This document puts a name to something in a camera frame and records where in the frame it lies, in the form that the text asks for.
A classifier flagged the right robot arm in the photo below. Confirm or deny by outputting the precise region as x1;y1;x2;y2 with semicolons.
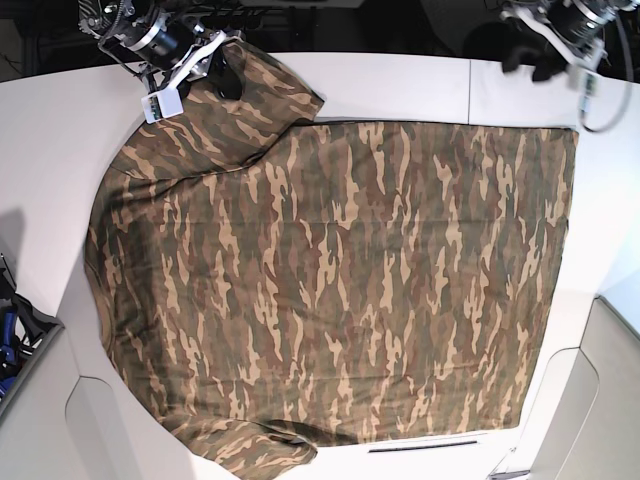
78;0;244;93

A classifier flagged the camera black cable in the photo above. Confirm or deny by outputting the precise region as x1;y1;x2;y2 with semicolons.
577;9;636;134

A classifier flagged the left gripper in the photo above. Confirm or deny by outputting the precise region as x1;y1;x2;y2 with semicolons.
500;0;616;82

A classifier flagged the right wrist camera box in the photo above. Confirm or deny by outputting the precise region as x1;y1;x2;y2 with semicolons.
141;88;184;124

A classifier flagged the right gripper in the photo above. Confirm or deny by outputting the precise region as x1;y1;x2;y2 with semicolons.
130;13;242;99

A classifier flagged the camouflage T-shirt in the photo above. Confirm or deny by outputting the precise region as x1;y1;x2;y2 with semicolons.
84;42;578;478

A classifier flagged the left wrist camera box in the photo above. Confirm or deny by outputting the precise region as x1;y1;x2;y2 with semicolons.
580;71;598;115

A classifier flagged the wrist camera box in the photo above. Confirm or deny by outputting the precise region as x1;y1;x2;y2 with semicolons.
141;88;184;124
580;71;598;115

